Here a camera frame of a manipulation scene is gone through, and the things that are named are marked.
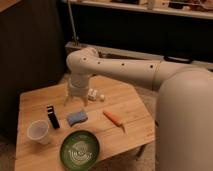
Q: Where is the upper wooden shelf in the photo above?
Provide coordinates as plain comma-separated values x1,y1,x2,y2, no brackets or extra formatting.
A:
61,0,213,20

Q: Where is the black rectangular block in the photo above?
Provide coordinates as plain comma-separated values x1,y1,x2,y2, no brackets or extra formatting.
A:
47,106,60,129

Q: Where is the green patterned bowl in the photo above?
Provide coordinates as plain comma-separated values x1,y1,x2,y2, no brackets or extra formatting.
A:
59,130,100,171

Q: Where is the metal pole stand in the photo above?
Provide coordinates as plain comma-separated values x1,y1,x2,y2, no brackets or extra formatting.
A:
67,0,79,46

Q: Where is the clear plastic cup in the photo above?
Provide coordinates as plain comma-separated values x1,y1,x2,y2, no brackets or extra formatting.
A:
27,120,50,145

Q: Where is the white plastic bottle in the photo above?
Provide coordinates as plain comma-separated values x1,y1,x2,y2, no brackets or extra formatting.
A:
87,88,106,102

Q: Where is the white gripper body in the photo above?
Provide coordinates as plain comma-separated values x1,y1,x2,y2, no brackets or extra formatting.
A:
68,74,89,97

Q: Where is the blue sponge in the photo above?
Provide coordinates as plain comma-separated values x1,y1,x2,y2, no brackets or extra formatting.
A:
67,111,88,126

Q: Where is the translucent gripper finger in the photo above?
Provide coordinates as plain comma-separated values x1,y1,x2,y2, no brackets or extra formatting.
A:
64,93,73,106
82,96,89,106

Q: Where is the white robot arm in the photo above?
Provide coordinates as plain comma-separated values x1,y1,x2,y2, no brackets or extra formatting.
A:
66,47,213,171

